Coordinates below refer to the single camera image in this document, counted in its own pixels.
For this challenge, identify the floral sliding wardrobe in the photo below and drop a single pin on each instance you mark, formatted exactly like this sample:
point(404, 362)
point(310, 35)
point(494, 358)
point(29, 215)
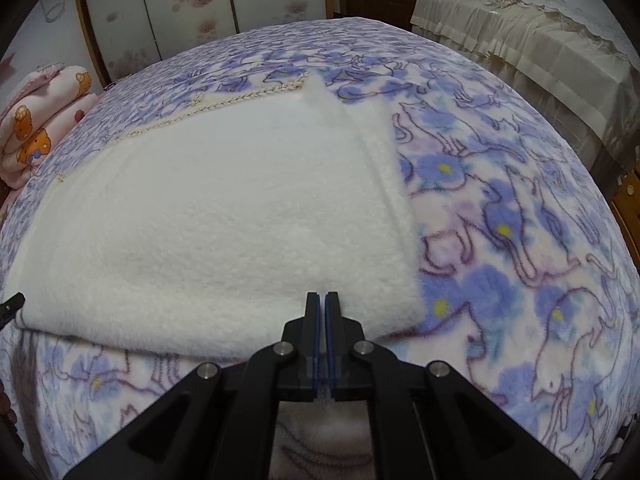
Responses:
point(125, 36)

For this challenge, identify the beige lace covered furniture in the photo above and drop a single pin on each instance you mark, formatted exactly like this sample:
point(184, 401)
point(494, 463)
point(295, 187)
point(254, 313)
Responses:
point(570, 59)

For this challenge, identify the purple floral fleece blanket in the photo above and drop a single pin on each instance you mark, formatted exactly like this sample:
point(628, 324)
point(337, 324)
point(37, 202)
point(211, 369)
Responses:
point(527, 286)

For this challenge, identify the white fluffy sweater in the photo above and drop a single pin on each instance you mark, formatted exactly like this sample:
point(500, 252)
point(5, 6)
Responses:
point(202, 235)

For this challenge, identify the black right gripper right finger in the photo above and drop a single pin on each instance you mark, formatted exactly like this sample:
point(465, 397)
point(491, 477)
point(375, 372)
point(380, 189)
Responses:
point(347, 378)

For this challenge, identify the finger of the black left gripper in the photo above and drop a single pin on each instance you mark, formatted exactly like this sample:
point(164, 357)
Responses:
point(9, 309)

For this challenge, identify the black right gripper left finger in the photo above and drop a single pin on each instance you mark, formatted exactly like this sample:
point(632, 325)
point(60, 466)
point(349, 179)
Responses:
point(299, 373)

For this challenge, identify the folded pink bear quilt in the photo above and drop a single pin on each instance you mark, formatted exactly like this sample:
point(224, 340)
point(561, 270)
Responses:
point(42, 110)

